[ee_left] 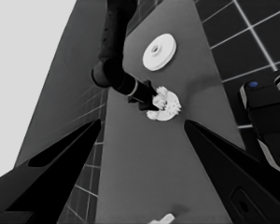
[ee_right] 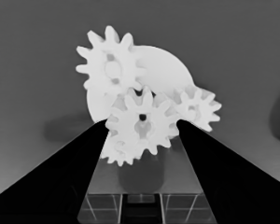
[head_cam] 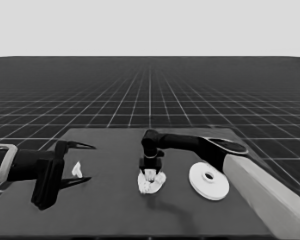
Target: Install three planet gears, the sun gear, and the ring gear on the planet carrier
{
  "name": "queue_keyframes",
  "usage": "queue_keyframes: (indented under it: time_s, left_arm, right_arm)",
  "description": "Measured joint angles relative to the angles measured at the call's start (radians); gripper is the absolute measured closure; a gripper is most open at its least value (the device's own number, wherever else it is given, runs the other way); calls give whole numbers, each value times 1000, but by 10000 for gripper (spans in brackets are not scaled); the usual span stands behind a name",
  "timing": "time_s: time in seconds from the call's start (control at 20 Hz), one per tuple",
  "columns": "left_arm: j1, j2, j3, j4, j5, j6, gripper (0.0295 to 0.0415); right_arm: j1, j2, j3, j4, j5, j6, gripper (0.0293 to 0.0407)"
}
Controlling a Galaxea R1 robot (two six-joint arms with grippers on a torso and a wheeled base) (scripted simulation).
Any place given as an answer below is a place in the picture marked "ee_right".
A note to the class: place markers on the small white gear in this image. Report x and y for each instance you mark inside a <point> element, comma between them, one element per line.
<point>95,74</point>
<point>204,112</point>
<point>119,154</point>

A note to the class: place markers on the larger white gear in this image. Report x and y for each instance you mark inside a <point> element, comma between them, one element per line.
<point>126,123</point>

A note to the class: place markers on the white round carrier with pins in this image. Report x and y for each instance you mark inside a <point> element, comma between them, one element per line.
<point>165,68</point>

